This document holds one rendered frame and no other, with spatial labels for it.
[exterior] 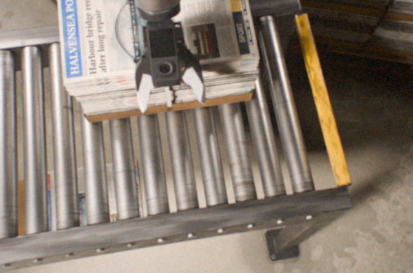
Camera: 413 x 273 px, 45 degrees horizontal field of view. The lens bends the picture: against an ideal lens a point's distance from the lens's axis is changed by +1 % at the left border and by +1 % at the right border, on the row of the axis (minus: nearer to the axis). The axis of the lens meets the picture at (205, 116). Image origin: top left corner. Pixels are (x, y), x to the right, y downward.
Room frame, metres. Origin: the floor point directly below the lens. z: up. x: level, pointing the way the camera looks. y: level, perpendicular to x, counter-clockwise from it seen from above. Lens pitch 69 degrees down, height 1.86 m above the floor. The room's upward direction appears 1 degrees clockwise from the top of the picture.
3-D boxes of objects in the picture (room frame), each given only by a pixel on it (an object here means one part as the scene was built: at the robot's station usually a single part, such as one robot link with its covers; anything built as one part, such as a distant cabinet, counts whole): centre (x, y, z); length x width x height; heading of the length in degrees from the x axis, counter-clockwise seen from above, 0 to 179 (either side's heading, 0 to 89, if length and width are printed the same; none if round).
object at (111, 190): (0.37, 0.42, 0.00); 0.37 x 0.28 x 0.01; 100
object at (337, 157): (0.46, -0.27, 0.81); 0.43 x 0.03 x 0.02; 10
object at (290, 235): (0.22, -0.29, 0.34); 0.06 x 0.06 x 0.68; 10
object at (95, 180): (0.39, 0.26, 0.77); 0.47 x 0.05 x 0.05; 10
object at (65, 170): (0.37, 0.33, 0.77); 0.47 x 0.05 x 0.05; 10
